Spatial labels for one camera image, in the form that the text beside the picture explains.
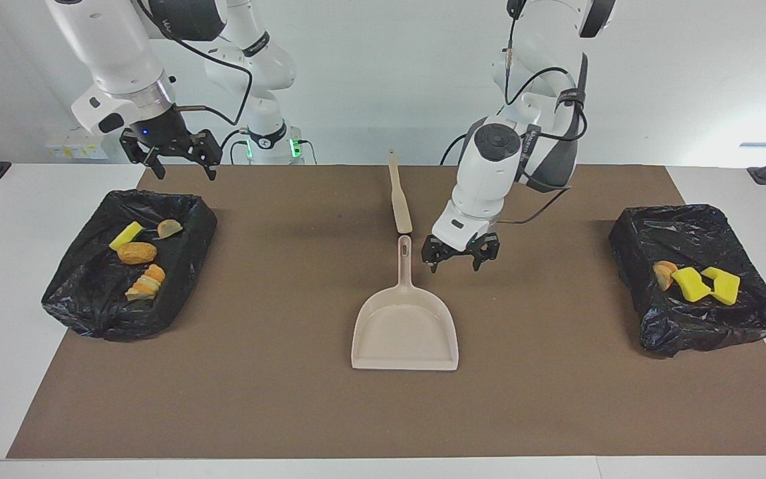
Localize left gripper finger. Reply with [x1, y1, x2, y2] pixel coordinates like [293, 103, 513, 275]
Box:
[470, 233, 502, 273]
[420, 234, 454, 275]

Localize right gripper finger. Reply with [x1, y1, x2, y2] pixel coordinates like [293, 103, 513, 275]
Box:
[187, 128, 225, 182]
[120, 128, 166, 181]

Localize beige hand brush black bristles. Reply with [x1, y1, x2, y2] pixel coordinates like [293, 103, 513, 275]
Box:
[387, 149, 414, 236]

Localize beige plastic dustpan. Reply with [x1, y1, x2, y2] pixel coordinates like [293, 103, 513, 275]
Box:
[350, 235, 460, 372]

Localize yellow sponge wedge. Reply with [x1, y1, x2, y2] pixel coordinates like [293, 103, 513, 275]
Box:
[109, 222, 145, 251]

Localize brown oval bread roll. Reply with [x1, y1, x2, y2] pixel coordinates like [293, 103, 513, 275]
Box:
[117, 242, 158, 265]

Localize striped croissant piece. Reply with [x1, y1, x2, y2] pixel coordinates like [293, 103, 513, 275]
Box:
[125, 264, 166, 301]

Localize small striped bread piece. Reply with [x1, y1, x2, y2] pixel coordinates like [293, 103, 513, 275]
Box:
[653, 261, 679, 292]

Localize yellow sponge block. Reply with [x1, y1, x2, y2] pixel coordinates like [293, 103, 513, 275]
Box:
[671, 267, 712, 302]

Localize notched yellow sponge piece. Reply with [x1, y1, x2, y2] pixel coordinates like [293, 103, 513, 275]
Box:
[700, 267, 741, 306]

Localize black bag lined bin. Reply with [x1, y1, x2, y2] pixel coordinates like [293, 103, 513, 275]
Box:
[608, 204, 766, 359]
[41, 189, 218, 343]

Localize white cardboard box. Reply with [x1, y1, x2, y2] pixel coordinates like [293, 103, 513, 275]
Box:
[44, 130, 112, 160]

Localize brown table mat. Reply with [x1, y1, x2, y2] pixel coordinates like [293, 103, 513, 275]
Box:
[6, 164, 766, 460]

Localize black left base cable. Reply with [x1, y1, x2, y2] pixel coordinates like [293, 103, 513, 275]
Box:
[441, 133, 471, 165]

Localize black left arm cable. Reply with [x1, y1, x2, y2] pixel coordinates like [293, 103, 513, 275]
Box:
[504, 0, 590, 225]

